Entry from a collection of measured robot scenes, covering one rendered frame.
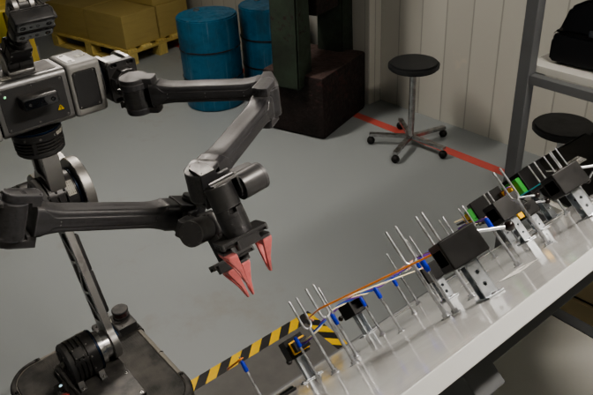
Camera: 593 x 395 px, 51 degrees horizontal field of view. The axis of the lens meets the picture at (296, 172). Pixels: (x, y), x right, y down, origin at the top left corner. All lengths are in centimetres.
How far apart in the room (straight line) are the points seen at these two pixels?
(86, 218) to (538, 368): 119
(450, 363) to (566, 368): 126
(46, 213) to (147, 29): 554
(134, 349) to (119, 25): 439
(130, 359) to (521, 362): 153
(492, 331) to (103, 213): 90
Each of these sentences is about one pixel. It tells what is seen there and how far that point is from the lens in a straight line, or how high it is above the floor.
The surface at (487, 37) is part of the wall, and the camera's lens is 450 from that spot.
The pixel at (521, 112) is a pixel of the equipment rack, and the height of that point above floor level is 133.
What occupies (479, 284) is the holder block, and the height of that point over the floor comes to 155.
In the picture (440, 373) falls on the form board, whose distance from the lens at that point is 56.
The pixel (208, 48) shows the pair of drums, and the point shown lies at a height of 55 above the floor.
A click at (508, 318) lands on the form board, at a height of 165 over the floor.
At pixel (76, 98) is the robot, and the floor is 143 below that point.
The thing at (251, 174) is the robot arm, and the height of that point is 147.
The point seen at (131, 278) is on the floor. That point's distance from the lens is 345.
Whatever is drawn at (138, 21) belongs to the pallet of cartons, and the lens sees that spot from 664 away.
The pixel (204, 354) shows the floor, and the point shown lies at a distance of 294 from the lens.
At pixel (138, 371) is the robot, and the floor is 24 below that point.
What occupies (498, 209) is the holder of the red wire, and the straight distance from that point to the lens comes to 141.
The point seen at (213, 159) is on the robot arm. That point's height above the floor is 147.
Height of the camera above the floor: 206
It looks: 29 degrees down
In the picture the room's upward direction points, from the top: 3 degrees counter-clockwise
